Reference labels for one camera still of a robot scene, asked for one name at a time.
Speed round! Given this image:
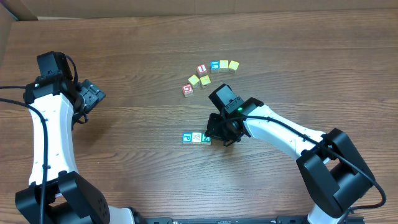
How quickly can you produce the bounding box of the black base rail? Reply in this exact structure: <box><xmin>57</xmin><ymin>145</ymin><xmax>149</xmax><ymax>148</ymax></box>
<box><xmin>130</xmin><ymin>212</ymin><xmax>366</xmax><ymax>224</ymax></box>

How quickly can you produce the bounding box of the cardboard box corner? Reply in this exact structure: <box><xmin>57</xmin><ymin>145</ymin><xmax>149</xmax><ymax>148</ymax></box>
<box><xmin>1</xmin><ymin>0</ymin><xmax>37</xmax><ymax>64</ymax></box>

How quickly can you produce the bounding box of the yellow block middle top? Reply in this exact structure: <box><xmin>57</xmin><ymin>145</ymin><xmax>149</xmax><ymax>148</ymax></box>
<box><xmin>219</xmin><ymin>60</ymin><xmax>229</xmax><ymax>73</ymax></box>

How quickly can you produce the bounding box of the yellow block left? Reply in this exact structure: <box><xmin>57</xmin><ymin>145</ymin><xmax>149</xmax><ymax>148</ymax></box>
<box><xmin>188</xmin><ymin>75</ymin><xmax>200</xmax><ymax>88</ymax></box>

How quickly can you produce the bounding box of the blue letter P block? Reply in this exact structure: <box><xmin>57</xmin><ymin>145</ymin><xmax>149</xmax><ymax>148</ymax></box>
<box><xmin>182</xmin><ymin>133</ymin><xmax>192</xmax><ymax>144</ymax></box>

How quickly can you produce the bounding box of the yellow block far right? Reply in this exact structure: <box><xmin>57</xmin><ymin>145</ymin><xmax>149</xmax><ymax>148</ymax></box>
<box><xmin>228</xmin><ymin>60</ymin><xmax>239</xmax><ymax>73</ymax></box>

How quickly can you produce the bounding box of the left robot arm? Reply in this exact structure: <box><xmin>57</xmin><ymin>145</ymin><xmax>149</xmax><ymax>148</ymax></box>
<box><xmin>15</xmin><ymin>51</ymin><xmax>140</xmax><ymax>223</ymax></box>

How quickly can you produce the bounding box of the yellow block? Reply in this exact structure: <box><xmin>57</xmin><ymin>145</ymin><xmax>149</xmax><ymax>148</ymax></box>
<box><xmin>200</xmin><ymin>75</ymin><xmax>211</xmax><ymax>88</ymax></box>
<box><xmin>228</xmin><ymin>60</ymin><xmax>239</xmax><ymax>73</ymax></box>
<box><xmin>219</xmin><ymin>60</ymin><xmax>229</xmax><ymax>73</ymax></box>
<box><xmin>188</xmin><ymin>75</ymin><xmax>200</xmax><ymax>88</ymax></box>

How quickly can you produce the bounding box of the red letter I block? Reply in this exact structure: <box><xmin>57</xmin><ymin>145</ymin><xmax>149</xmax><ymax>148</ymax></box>
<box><xmin>197</xmin><ymin>64</ymin><xmax>208</xmax><ymax>77</ymax></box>

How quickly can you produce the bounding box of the yellow block centre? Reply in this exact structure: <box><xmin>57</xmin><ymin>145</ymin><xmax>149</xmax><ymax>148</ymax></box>
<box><xmin>200</xmin><ymin>75</ymin><xmax>211</xmax><ymax>88</ymax></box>

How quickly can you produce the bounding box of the green letter Z block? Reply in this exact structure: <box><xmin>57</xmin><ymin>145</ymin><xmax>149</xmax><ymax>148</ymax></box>
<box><xmin>201</xmin><ymin>134</ymin><xmax>211</xmax><ymax>145</ymax></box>

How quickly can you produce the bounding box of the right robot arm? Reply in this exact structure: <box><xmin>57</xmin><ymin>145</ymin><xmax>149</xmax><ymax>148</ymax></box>
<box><xmin>205</xmin><ymin>84</ymin><xmax>375</xmax><ymax>223</ymax></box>

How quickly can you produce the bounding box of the blue picture block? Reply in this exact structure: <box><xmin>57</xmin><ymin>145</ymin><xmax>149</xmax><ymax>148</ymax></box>
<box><xmin>210</xmin><ymin>60</ymin><xmax>220</xmax><ymax>73</ymax></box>

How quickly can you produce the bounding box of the red letter Q block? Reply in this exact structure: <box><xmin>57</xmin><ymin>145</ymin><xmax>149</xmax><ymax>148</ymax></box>
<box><xmin>182</xmin><ymin>83</ymin><xmax>193</xmax><ymax>98</ymax></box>

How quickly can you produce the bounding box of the white natural wood block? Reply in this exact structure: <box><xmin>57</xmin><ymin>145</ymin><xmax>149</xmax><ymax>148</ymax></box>
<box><xmin>192</xmin><ymin>132</ymin><xmax>202</xmax><ymax>144</ymax></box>

